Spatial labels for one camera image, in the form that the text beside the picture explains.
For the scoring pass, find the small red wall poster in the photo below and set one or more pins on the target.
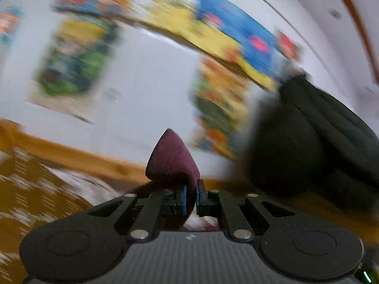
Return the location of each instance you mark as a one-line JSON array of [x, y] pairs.
[[288, 46]]

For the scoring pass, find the maroon small garment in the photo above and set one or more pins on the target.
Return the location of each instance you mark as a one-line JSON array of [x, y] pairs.
[[170, 159]]

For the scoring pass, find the large yellow blue wall poster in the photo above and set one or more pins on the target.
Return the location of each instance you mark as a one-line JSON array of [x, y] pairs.
[[213, 20]]

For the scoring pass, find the brown patterned blanket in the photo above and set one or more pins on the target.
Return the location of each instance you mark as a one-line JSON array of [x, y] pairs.
[[32, 195]]

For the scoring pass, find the small pale wall poster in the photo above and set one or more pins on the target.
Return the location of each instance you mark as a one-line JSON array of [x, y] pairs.
[[8, 25]]

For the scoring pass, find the brown wooden door frame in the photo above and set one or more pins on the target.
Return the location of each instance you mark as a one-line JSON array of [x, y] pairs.
[[355, 20]]

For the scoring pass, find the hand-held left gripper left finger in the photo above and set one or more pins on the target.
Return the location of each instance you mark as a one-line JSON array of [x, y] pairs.
[[184, 198]]

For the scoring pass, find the orange and green wall poster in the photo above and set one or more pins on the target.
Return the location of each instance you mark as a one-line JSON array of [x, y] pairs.
[[220, 106]]

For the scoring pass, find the green and yellow wall poster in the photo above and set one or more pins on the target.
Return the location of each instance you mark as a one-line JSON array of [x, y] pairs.
[[74, 62]]

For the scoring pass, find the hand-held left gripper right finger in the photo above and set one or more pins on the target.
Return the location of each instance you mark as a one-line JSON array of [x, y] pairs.
[[199, 198]]

